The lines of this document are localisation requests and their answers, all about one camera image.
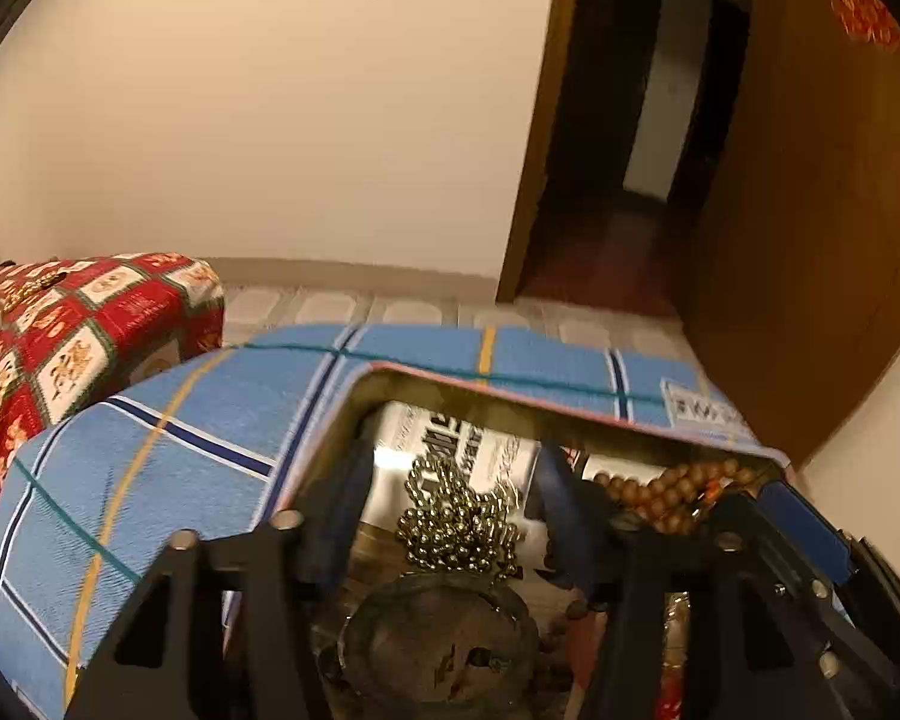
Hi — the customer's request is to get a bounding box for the brown wooden bead mala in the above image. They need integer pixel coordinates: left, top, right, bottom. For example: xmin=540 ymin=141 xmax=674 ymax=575
xmin=531 ymin=455 xmax=767 ymax=685

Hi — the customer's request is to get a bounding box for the green jade bangle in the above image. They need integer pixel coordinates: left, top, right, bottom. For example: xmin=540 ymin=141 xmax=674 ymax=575
xmin=338 ymin=574 xmax=538 ymax=718

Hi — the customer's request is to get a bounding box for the silver metal bead chain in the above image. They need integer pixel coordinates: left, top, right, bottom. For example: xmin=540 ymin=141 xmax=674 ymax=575
xmin=393 ymin=452 xmax=527 ymax=582

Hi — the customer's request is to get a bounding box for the pink bangle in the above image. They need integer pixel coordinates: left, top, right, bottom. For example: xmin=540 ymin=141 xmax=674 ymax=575
xmin=655 ymin=592 xmax=691 ymax=720

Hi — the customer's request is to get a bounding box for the blue plaid tablecloth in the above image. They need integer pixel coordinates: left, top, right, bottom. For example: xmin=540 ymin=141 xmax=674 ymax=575
xmin=0 ymin=325 xmax=752 ymax=718

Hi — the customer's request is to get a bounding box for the pink metal tin box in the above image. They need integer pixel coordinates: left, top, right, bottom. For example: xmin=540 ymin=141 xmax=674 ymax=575
xmin=220 ymin=361 xmax=795 ymax=720

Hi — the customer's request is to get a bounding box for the brown wooden door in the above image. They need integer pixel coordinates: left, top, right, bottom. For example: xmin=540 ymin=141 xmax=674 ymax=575
xmin=678 ymin=0 xmax=900 ymax=463

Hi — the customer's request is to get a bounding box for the red patterned bedspread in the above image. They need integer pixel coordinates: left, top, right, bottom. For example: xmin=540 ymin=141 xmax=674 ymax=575
xmin=0 ymin=252 xmax=224 ymax=496

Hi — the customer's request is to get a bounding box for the red double happiness sticker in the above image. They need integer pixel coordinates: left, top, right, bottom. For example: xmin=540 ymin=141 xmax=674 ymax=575
xmin=831 ymin=0 xmax=900 ymax=50

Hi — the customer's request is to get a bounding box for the brown wooden door frame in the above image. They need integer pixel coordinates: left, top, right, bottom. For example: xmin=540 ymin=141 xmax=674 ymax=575
xmin=496 ymin=0 xmax=577 ymax=304

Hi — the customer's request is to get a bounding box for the bead string on bed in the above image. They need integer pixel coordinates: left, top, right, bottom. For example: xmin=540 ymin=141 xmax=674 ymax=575
xmin=0 ymin=269 xmax=70 ymax=309

